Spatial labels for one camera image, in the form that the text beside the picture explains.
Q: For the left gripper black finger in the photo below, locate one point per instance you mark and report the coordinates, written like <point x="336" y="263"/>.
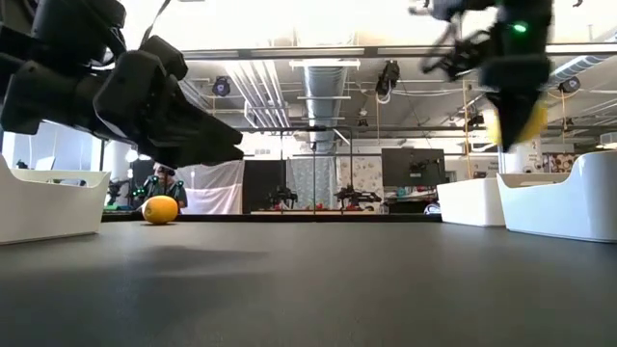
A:
<point x="144" y="106"/>
<point x="202" y="154"/>

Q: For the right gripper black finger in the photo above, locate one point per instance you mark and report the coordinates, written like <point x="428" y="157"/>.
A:
<point x="518" y="96"/>

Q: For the yellow lemon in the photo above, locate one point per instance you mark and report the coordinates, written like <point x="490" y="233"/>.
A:
<point x="536" y="125"/>

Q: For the small black robot arm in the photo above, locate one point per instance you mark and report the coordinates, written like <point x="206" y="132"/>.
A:
<point x="283" y="197"/>
<point x="356" y="197"/>

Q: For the white hanging sheet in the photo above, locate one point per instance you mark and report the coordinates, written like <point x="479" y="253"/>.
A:
<point x="217" y="188"/>

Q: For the person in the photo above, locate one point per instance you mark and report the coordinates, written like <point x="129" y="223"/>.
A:
<point x="166" y="172"/>

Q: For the orange fruit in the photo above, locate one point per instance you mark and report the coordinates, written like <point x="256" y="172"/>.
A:
<point x="160" y="210"/>

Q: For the log pattern poster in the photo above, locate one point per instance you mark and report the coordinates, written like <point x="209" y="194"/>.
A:
<point x="559" y="163"/>

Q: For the patterned grey curtain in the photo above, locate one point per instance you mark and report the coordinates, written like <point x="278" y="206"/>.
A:
<point x="303" y="178"/>
<point x="366" y="173"/>

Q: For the white plastic basket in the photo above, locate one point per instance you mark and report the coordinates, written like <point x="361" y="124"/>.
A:
<point x="470" y="202"/>
<point x="48" y="212"/>
<point x="554" y="207"/>

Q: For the black flat screen monitor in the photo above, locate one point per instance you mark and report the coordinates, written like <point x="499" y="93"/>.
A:
<point x="400" y="166"/>

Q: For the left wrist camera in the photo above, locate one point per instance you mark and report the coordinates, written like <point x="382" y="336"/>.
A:
<point x="166" y="58"/>

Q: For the white ribbed ceiling duct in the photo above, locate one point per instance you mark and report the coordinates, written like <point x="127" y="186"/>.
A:
<point x="578" y="65"/>

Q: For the black tube frame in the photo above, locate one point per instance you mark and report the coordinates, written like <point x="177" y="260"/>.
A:
<point x="289" y="129"/>

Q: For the black table edge rail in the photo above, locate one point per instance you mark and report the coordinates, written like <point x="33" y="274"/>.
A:
<point x="289" y="218"/>

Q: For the silver round air duct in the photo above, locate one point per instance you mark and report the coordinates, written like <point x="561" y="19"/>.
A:
<point x="325" y="87"/>

